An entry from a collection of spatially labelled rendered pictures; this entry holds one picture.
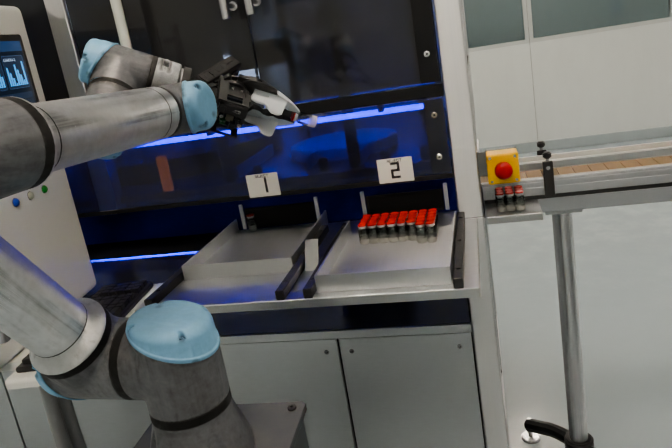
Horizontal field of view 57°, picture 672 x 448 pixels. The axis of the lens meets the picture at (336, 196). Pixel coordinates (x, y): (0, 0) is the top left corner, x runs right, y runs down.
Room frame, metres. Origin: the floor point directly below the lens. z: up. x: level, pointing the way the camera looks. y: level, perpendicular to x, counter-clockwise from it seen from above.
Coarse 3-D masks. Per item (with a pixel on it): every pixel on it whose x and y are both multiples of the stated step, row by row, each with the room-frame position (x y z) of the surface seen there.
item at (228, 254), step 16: (304, 224) 1.59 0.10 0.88; (320, 224) 1.50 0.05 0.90; (224, 240) 1.54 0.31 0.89; (240, 240) 1.54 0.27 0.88; (256, 240) 1.52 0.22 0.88; (272, 240) 1.49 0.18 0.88; (288, 240) 1.47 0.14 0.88; (304, 240) 1.35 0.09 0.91; (208, 256) 1.43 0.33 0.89; (224, 256) 1.43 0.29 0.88; (240, 256) 1.41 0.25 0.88; (256, 256) 1.39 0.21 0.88; (272, 256) 1.37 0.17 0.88; (288, 256) 1.35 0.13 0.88; (192, 272) 1.30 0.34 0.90; (208, 272) 1.29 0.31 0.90; (224, 272) 1.29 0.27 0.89; (240, 272) 1.28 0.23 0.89; (256, 272) 1.27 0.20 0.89; (272, 272) 1.26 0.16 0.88
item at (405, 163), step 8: (376, 160) 1.46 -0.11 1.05; (384, 160) 1.45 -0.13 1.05; (392, 160) 1.45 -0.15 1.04; (400, 160) 1.44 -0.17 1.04; (408, 160) 1.44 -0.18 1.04; (384, 168) 1.45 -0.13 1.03; (392, 168) 1.45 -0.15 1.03; (400, 168) 1.44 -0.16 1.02; (408, 168) 1.44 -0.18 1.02; (384, 176) 1.45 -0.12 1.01; (408, 176) 1.44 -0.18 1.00
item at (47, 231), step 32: (0, 32) 1.50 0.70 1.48; (0, 64) 1.45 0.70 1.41; (32, 64) 1.59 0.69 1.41; (0, 96) 1.42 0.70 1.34; (32, 96) 1.54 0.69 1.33; (32, 192) 1.43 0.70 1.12; (64, 192) 1.57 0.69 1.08; (0, 224) 1.30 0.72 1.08; (32, 224) 1.41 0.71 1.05; (64, 224) 1.53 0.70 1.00; (32, 256) 1.37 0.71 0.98; (64, 256) 1.49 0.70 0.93; (64, 288) 1.45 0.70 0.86; (0, 352) 1.18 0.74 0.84
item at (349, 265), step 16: (336, 240) 1.31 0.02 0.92; (352, 240) 1.39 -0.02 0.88; (416, 240) 1.31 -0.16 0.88; (448, 240) 1.28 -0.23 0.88; (336, 256) 1.28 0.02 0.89; (352, 256) 1.28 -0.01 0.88; (368, 256) 1.26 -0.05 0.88; (384, 256) 1.24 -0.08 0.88; (400, 256) 1.23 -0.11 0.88; (416, 256) 1.21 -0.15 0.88; (432, 256) 1.20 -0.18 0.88; (448, 256) 1.18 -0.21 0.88; (320, 272) 1.15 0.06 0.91; (336, 272) 1.20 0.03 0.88; (352, 272) 1.10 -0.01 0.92; (368, 272) 1.09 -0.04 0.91; (384, 272) 1.08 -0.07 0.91; (400, 272) 1.07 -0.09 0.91; (416, 272) 1.07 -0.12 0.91; (432, 272) 1.06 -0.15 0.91; (448, 272) 1.05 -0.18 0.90; (320, 288) 1.11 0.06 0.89; (336, 288) 1.11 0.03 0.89; (352, 288) 1.10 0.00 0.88; (368, 288) 1.09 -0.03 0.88
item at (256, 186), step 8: (248, 176) 1.54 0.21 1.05; (256, 176) 1.53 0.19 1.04; (264, 176) 1.53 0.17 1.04; (272, 176) 1.52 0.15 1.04; (248, 184) 1.54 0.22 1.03; (256, 184) 1.53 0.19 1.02; (264, 184) 1.53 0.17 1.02; (272, 184) 1.52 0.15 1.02; (256, 192) 1.53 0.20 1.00; (264, 192) 1.53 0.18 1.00; (272, 192) 1.52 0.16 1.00; (280, 192) 1.52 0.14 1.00
